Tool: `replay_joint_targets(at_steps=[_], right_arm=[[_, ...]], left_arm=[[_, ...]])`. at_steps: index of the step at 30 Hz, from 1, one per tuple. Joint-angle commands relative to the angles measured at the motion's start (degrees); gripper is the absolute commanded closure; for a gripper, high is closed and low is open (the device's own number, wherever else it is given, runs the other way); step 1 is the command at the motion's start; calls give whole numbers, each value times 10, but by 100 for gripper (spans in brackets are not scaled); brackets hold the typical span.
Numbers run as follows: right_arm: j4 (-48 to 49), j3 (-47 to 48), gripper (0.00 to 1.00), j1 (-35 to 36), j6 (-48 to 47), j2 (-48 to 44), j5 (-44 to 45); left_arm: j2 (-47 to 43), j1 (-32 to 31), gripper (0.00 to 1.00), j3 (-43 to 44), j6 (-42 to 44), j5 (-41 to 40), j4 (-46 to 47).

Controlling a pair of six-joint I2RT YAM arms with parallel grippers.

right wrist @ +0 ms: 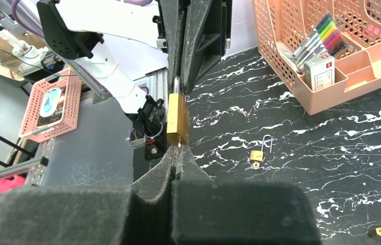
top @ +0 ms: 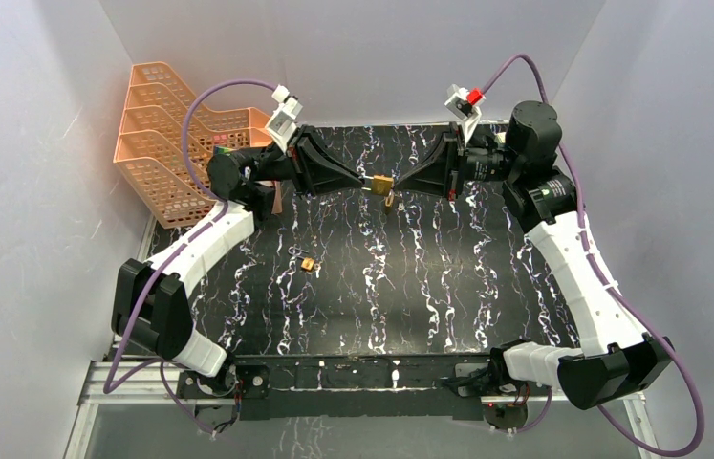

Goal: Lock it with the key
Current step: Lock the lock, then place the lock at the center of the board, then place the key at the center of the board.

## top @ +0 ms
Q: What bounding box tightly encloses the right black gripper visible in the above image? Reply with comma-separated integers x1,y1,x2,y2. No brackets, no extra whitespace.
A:
395,123,524,202

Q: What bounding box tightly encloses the large brass padlock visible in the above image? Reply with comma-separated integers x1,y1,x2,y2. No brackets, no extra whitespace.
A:
382,193,403,215

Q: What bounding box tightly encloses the medium brass padlock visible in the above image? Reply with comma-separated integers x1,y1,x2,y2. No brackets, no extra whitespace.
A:
362,175,395,197

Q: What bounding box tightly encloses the small brass padlock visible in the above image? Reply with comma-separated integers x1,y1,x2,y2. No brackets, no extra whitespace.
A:
288,247,320,273

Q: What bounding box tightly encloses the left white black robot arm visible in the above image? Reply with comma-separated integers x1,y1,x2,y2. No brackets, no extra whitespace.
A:
110,126,365,398

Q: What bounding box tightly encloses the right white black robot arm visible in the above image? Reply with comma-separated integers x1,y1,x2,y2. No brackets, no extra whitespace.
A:
395,100,673,410

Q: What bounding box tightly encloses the set of coloured markers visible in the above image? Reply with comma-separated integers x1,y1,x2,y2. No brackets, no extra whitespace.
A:
213,145,233,156

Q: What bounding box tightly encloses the orange plastic file organizer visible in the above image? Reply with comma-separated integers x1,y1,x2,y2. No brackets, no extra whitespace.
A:
114,62,271,229

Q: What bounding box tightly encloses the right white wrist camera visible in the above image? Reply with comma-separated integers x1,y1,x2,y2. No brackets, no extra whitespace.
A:
444,84,486,146

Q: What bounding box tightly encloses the black aluminium base frame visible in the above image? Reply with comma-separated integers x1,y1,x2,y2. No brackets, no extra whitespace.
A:
77,344,646,438

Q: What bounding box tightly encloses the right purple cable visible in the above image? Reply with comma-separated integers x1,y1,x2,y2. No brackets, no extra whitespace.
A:
482,53,706,459

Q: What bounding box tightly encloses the purple cable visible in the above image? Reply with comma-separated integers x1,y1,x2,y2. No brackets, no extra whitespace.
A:
102,78,278,436
482,53,706,459

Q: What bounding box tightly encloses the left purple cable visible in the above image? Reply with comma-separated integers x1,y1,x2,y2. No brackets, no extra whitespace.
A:
102,78,278,436

